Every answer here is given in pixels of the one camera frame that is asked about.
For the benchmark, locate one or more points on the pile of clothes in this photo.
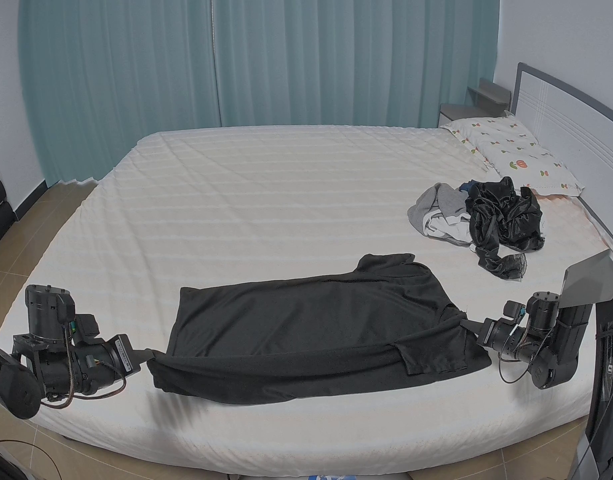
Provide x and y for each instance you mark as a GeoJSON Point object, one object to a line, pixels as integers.
{"type": "Point", "coordinates": [501, 213]}

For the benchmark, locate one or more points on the blue-green curtain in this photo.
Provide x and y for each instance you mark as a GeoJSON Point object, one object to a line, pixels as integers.
{"type": "Point", "coordinates": [356, 43]}
{"type": "Point", "coordinates": [121, 68]}

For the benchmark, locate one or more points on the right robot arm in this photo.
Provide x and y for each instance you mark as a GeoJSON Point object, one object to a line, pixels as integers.
{"type": "Point", "coordinates": [581, 288]}

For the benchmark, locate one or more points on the black T-shirt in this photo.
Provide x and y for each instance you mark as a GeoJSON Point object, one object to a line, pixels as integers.
{"type": "Point", "coordinates": [311, 328]}

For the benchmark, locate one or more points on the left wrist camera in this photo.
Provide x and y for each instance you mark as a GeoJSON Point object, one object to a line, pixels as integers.
{"type": "Point", "coordinates": [88, 328]}

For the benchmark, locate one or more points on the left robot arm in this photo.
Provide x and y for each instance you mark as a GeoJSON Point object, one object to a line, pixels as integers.
{"type": "Point", "coordinates": [46, 313]}

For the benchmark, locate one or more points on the bed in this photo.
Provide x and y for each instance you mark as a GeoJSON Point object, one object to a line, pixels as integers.
{"type": "Point", "coordinates": [286, 193]}

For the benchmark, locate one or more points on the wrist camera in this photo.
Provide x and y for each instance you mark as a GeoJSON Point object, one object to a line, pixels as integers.
{"type": "Point", "coordinates": [512, 312]}
{"type": "Point", "coordinates": [88, 328]}

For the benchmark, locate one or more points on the grey bedside table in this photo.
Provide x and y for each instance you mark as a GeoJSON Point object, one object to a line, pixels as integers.
{"type": "Point", "coordinates": [481, 98]}

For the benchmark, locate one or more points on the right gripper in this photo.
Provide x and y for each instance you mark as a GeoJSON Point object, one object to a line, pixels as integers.
{"type": "Point", "coordinates": [496, 337]}

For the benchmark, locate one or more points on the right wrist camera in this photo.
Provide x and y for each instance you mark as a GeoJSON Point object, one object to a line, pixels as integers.
{"type": "Point", "coordinates": [512, 312]}

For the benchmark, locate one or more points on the white printed pillow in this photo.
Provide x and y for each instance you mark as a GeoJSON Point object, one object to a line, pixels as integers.
{"type": "Point", "coordinates": [516, 153]}

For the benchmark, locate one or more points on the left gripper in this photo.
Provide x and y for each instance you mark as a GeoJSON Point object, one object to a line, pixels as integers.
{"type": "Point", "coordinates": [109, 358]}

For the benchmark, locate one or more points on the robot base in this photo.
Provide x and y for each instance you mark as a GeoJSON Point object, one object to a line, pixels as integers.
{"type": "Point", "coordinates": [331, 477]}

